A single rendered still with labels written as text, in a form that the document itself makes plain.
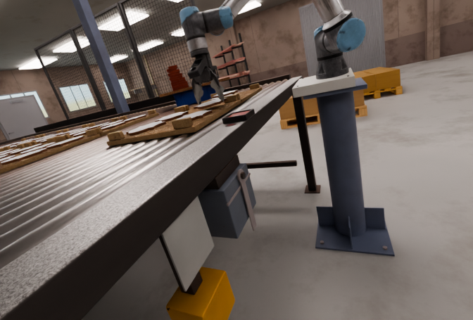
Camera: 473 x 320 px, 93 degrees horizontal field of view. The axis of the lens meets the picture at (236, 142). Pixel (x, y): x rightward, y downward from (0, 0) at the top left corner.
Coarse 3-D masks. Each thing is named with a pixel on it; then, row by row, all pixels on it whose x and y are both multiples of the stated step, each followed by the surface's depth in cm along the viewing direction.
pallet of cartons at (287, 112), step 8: (360, 96) 334; (288, 104) 366; (304, 104) 359; (312, 104) 355; (360, 104) 337; (280, 112) 374; (288, 112) 370; (312, 112) 359; (360, 112) 339; (280, 120) 376; (288, 120) 410; (288, 128) 377
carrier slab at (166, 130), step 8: (224, 104) 96; (232, 104) 89; (192, 112) 97; (216, 112) 79; (224, 112) 81; (200, 120) 70; (208, 120) 70; (160, 128) 75; (168, 128) 70; (184, 128) 63; (192, 128) 62; (200, 128) 65; (128, 136) 74; (136, 136) 70; (144, 136) 69; (152, 136) 68; (160, 136) 67; (112, 144) 75
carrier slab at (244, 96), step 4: (260, 88) 132; (240, 92) 136; (244, 92) 128; (248, 92) 122; (252, 92) 116; (256, 92) 122; (240, 96) 111; (244, 96) 106; (248, 96) 108; (208, 100) 139; (244, 100) 102; (192, 108) 113
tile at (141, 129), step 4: (148, 124) 84; (152, 124) 81; (156, 124) 79; (160, 124) 81; (136, 128) 83; (140, 128) 80; (144, 128) 77; (148, 128) 76; (152, 128) 76; (128, 132) 77; (132, 132) 74; (136, 132) 74; (140, 132) 75
